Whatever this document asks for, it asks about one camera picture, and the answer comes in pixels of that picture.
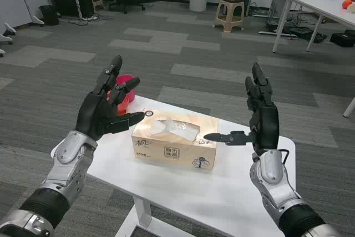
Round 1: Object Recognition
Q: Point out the flat black bag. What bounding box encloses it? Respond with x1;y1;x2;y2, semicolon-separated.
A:
288;27;314;41

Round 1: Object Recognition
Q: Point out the large white desk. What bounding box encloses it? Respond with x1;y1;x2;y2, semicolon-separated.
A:
272;0;355;118

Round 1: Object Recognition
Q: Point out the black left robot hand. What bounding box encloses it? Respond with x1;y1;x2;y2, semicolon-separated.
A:
74;55;145;142

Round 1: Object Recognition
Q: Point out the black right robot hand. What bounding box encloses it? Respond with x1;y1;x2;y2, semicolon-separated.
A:
205;62;280;156

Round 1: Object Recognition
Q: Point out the black trash bin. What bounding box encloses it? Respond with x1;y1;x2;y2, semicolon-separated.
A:
38;4;60;26

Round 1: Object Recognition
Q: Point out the beige tissue box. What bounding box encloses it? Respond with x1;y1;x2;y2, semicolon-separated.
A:
130;108;219;172

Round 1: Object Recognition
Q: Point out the beige plastic stool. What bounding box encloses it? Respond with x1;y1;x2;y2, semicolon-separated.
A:
215;0;245;33

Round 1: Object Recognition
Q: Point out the large black bag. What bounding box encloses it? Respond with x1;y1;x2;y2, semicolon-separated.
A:
329;29;355;48

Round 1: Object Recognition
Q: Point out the pink plastic cup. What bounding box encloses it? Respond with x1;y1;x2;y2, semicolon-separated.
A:
115;74;136;103

